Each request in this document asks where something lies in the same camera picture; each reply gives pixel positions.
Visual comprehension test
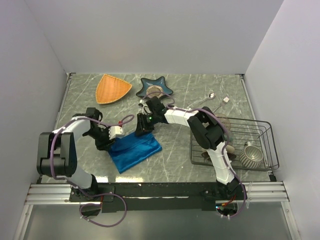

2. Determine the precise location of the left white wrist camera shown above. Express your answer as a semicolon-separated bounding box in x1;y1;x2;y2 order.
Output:
108;121;125;140

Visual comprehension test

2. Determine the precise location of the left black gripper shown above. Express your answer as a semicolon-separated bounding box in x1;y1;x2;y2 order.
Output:
84;125;116;151

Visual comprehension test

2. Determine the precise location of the orange woven basket tray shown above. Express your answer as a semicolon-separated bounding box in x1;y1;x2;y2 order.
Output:
95;74;132;105

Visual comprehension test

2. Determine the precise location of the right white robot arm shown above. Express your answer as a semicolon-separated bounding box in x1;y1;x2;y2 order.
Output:
135;97;246;200

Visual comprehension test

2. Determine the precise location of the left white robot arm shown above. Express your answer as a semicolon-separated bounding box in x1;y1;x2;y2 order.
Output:
36;107;124;201

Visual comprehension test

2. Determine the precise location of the silver fork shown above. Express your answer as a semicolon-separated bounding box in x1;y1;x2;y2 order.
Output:
214;96;230;112

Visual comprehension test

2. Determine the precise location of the black wire dish rack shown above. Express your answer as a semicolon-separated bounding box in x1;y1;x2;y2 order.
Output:
189;117;280;172

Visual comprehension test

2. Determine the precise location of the grey ribbed mug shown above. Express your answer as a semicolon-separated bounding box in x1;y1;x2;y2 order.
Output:
238;141;264;169

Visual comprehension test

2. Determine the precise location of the silver spoon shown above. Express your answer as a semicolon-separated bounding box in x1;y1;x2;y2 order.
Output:
195;92;216;108

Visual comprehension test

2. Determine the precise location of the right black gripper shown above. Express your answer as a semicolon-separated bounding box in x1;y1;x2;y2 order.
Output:
135;112;159;137

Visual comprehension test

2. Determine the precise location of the dark blue star dish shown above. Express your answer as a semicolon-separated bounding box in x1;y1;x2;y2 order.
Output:
135;76;174;99

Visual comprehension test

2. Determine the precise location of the blue cloth napkin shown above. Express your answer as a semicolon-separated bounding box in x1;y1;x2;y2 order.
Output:
108;132;163;174

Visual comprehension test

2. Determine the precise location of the green plate in rack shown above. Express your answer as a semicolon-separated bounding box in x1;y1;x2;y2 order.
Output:
224;134;234;143

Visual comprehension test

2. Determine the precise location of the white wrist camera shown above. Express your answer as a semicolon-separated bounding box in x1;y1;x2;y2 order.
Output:
138;99;151;115
108;121;125;140

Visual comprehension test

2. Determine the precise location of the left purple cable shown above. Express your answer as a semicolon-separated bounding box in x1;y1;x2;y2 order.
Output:
49;114;135;227

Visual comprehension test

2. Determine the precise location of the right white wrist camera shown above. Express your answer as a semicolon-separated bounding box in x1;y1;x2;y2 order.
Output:
138;99;151;115

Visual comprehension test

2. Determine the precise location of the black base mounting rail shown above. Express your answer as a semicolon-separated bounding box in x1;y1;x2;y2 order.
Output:
69;182;247;213

